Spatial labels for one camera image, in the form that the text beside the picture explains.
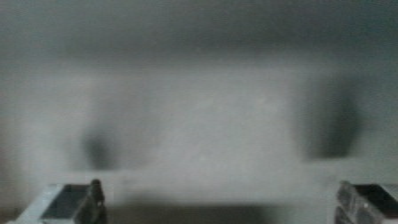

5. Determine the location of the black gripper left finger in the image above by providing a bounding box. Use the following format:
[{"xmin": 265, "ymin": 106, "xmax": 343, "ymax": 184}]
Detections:
[{"xmin": 8, "ymin": 179, "xmax": 109, "ymax": 224}]

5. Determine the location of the white drawer cabinet box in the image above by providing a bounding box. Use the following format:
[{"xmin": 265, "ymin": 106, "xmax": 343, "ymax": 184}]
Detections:
[{"xmin": 0, "ymin": 0, "xmax": 398, "ymax": 224}]

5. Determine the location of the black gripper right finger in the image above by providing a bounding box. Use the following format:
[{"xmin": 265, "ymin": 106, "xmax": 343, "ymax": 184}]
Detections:
[{"xmin": 335, "ymin": 181, "xmax": 398, "ymax": 224}]

